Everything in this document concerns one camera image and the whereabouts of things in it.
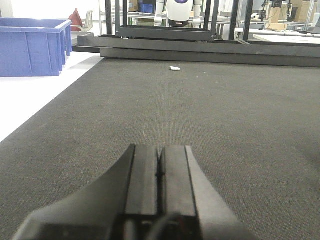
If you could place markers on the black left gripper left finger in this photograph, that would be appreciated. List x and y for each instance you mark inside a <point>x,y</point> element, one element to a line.
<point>97,212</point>

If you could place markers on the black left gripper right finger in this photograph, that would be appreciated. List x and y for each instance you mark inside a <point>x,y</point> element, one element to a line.
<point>186,190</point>

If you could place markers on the dark grey table mat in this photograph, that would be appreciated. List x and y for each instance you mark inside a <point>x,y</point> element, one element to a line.
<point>254,130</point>

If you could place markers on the small white paper scrap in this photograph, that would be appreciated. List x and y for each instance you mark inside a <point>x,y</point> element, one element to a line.
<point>174,68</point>

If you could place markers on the white plastic chair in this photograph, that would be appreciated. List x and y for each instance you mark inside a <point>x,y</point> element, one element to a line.
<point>88,23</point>

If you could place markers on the blue plastic bin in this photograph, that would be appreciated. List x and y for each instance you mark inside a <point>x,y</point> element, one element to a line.
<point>34,47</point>

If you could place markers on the red cloth bag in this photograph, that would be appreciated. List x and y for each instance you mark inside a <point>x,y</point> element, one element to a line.
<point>76,21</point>

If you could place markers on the white humanoid robot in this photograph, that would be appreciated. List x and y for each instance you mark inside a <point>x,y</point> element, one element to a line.
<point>178,12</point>

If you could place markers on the black metal frame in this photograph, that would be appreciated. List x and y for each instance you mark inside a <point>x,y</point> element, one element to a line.
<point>159,43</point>

